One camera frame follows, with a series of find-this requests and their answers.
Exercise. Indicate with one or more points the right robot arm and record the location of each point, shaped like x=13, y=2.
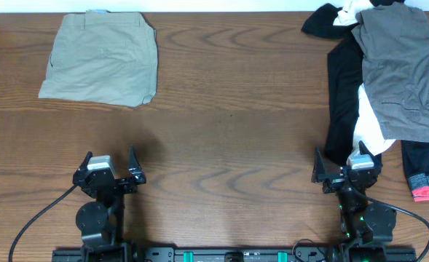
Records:
x=367, y=225

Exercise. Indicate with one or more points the black garment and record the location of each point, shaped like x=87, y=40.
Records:
x=344, y=64

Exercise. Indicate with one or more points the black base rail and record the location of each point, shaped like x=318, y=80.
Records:
x=301, y=251

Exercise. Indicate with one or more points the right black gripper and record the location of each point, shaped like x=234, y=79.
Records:
x=334, y=181

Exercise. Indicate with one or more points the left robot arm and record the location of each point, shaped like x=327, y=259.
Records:
x=101, y=220

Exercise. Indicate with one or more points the white shirt with green logo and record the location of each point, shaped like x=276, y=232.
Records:
x=367, y=129

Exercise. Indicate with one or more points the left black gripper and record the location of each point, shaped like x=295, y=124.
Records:
x=135, y=174

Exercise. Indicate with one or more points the grey shorts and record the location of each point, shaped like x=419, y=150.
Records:
x=395, y=44

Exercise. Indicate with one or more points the black shorts with pink hem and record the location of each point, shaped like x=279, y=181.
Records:
x=416, y=168

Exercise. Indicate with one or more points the folded khaki shorts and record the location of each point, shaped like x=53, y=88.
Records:
x=103, y=57

